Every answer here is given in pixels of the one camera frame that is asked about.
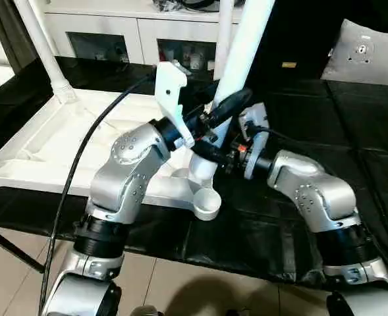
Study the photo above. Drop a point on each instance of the light grey pillow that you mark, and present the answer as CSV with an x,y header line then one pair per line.
x,y
368,56

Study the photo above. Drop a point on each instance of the small clutter pile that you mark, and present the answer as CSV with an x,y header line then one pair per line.
x,y
170,5

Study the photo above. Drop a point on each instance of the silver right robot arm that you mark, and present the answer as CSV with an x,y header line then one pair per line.
x,y
312,191

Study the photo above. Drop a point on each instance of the dark robot body part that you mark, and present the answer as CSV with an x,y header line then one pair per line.
x,y
144,311

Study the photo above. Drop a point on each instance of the white plastic table top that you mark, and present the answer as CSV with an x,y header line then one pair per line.
x,y
49,138

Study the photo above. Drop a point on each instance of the small yellow label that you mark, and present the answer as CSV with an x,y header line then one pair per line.
x,y
289,65

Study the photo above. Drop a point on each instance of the black work mat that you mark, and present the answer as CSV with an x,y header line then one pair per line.
x,y
352,151

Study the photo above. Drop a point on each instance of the grey round helmet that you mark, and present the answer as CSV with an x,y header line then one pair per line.
x,y
203,3

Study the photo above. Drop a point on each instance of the white plastic table leg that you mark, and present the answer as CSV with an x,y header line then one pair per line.
x,y
249,39
224,33
42,46

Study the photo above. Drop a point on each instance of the white glass-door cabinet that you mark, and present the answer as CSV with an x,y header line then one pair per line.
x,y
114,26

